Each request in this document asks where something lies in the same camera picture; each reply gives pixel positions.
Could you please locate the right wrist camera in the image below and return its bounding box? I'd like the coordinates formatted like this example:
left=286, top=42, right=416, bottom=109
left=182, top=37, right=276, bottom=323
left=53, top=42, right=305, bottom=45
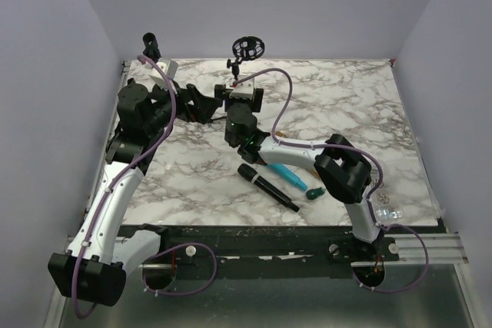
left=229, top=78, right=255, bottom=100

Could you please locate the black tripod mic stand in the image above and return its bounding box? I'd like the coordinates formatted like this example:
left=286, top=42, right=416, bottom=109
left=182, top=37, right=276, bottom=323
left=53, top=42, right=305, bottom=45
left=225, top=36, right=265, bottom=87

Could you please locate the clear plastic screw box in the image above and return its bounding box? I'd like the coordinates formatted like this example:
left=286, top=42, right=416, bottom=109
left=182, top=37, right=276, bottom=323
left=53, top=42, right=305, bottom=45
left=372, top=190, right=403, bottom=223

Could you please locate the green handled screwdriver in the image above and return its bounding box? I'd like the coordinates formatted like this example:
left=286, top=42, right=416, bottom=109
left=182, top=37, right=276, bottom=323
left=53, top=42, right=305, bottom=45
left=305, top=187, right=325, bottom=200

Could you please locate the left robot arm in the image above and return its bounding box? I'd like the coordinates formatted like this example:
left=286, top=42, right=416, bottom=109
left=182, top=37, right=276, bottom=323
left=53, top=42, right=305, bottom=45
left=48, top=80, right=223, bottom=306

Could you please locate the blue microphone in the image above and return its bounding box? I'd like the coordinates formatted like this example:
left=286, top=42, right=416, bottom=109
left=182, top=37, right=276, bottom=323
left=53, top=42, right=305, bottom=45
left=267, top=164, right=308, bottom=192

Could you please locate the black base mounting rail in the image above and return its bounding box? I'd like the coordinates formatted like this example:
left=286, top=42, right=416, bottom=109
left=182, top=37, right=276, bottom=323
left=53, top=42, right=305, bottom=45
left=140, top=224, right=399, bottom=284

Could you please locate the black microphone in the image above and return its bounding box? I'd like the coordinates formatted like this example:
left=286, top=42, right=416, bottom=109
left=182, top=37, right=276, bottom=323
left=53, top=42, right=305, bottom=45
left=238, top=164, right=300, bottom=213

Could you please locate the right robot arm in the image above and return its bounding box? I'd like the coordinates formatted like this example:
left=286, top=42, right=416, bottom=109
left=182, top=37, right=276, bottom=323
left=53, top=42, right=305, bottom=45
left=214, top=84, right=382, bottom=260

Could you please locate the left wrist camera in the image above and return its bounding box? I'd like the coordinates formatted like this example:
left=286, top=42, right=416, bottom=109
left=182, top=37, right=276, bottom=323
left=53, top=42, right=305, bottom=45
left=148, top=58, right=178, bottom=91

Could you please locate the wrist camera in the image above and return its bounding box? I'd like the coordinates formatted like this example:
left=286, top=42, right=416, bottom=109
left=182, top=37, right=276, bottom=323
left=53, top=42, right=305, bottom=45
left=229, top=78, right=255, bottom=100
left=148, top=58, right=178, bottom=91

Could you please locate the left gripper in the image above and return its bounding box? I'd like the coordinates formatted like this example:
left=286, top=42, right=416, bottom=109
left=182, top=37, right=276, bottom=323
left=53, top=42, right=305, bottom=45
left=145, top=78, right=222, bottom=136

